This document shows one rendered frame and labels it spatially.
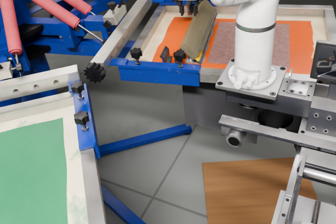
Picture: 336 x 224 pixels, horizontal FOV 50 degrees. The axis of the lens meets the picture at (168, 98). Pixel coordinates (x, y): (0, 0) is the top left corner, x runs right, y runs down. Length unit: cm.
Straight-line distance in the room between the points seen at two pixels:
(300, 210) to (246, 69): 35
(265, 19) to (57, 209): 68
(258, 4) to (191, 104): 70
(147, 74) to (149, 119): 131
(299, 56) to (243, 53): 56
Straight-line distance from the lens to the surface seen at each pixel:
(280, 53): 144
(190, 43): 133
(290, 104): 96
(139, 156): 234
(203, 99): 141
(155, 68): 127
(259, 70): 92
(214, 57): 140
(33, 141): 118
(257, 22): 85
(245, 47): 89
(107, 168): 233
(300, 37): 156
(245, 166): 222
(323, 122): 92
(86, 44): 169
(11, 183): 109
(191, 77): 126
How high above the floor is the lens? 170
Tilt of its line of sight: 38 degrees down
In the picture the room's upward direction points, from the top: 7 degrees counter-clockwise
